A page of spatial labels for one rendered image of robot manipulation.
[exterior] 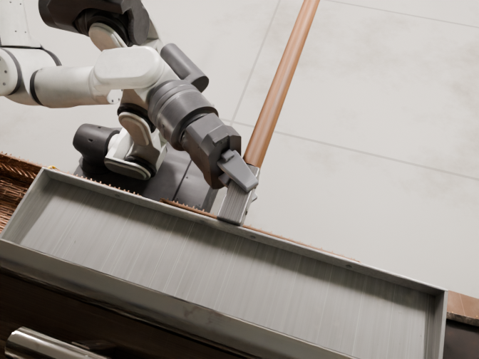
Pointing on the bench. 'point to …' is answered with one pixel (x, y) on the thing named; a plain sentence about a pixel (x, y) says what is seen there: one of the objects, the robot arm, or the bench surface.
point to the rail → (155, 308)
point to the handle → (54, 347)
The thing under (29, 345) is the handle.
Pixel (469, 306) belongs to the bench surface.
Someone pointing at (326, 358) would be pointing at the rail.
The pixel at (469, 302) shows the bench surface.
